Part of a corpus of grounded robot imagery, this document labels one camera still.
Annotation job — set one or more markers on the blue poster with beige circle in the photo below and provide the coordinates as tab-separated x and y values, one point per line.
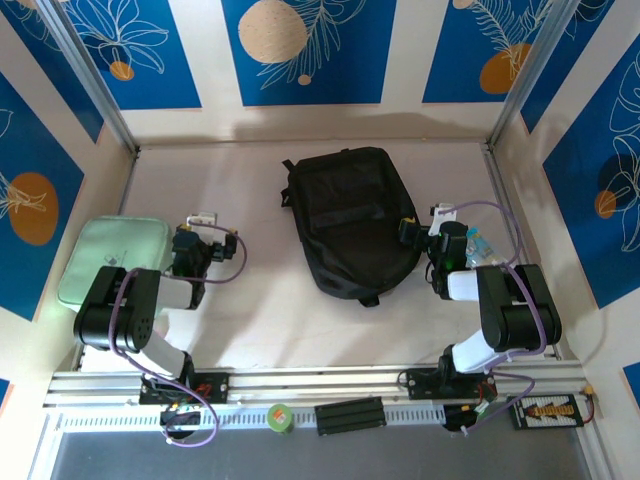
325	75

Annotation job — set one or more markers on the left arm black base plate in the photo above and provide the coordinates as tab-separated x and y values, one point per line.
215	387

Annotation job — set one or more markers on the black backpack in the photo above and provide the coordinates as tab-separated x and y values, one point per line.
350	200

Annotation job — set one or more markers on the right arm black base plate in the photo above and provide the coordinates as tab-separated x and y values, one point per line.
420	384

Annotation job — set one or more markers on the small controller board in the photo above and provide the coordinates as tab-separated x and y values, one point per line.
465	412
180	415

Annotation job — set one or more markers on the colourful printed packet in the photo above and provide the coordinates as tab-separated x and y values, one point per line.
482	247

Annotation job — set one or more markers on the blue floral wall poster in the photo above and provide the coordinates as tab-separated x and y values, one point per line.
575	75
150	75
60	95

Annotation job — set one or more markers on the aluminium table side rail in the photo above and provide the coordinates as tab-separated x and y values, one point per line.
495	170

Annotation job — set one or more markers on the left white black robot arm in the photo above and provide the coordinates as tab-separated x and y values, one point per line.
120	310

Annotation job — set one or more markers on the blue poster with orange circle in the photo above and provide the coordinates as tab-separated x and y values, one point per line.
30	275
450	75
590	225

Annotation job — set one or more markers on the green tape roll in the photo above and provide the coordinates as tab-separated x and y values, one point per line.
280	417

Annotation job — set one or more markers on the mint green zip pouch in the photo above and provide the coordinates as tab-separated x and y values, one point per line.
115	240

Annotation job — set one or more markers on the black slotted block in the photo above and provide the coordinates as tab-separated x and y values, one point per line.
350	415

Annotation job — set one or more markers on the black power distribution board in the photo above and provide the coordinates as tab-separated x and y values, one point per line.
545	411

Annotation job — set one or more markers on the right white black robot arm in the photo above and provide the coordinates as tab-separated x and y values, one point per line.
520	310

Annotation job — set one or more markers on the aluminium mounting rail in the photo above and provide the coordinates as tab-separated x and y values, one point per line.
300	382

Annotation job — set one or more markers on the aluminium frame post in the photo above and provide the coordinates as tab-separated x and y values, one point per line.
532	75
89	75

